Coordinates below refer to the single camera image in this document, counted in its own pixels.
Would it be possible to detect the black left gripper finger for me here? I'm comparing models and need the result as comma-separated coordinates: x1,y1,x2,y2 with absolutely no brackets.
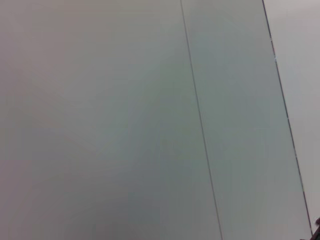
311,216,320,240

